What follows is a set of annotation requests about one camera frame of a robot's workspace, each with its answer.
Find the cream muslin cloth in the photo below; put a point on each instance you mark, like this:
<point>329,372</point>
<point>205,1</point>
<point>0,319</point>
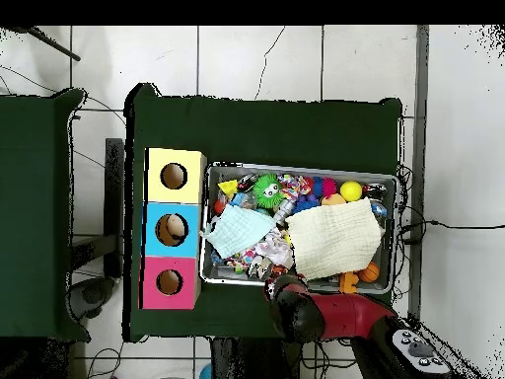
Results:
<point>335,241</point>

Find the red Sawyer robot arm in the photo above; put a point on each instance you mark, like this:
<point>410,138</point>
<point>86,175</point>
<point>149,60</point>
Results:
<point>347,316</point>

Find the wooden box with three holes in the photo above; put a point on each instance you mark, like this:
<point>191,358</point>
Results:
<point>189,244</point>

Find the green spiky toy with eyes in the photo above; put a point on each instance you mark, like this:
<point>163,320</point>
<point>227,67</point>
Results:
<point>263,196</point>

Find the light blue muslin cloth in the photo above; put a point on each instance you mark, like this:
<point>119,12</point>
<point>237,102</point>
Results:
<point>236,233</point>

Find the silver toy car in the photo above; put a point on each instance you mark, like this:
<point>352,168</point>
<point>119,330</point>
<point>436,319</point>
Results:
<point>285,209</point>

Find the yellow cheese wedge toy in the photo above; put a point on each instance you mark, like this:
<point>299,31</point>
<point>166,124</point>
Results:
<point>229,187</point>

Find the blue spiky ball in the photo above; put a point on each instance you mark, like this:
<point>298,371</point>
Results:
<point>305,204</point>

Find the yellow ball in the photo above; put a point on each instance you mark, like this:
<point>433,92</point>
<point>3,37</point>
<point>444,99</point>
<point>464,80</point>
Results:
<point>350,191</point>

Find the orange plastic toy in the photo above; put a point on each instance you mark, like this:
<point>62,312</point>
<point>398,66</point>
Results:
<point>348,281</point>

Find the small orange basketball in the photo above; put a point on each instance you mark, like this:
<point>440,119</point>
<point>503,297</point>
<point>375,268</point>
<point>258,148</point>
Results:
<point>369,272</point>

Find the black stand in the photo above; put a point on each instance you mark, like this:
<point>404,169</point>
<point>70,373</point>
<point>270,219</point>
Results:
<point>114,189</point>

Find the blue floor ball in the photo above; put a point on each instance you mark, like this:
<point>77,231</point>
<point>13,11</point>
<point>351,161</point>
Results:
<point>206,374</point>

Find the grey plastic base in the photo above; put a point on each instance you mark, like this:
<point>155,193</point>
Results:
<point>92,294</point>

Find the dark green side tablecloth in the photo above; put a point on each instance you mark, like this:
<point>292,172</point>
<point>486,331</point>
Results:
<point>27,217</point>

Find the dark thin rod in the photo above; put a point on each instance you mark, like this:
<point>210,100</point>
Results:
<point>55,46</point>

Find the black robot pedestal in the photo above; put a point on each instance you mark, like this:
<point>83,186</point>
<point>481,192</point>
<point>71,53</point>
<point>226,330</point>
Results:
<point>244,361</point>

